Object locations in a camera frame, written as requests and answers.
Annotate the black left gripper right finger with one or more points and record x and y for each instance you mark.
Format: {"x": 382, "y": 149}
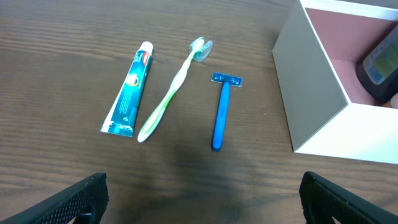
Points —
{"x": 324, "y": 202}

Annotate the blue disposable razor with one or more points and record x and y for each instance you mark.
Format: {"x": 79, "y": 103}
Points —
{"x": 220, "y": 122}

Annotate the teal toothpaste tube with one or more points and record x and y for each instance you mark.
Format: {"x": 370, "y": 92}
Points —
{"x": 121, "y": 118}

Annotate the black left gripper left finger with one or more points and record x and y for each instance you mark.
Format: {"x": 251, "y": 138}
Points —
{"x": 84, "y": 202}

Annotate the blue liquid clear bottle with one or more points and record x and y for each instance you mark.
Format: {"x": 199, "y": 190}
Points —
{"x": 377, "y": 71}

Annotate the white box pink interior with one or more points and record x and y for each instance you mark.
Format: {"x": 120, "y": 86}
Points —
{"x": 328, "y": 111}

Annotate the green white toothbrush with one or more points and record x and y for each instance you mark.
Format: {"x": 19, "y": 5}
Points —
{"x": 199, "y": 50}

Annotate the white tube gold cap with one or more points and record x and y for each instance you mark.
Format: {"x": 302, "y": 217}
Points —
{"x": 392, "y": 103}

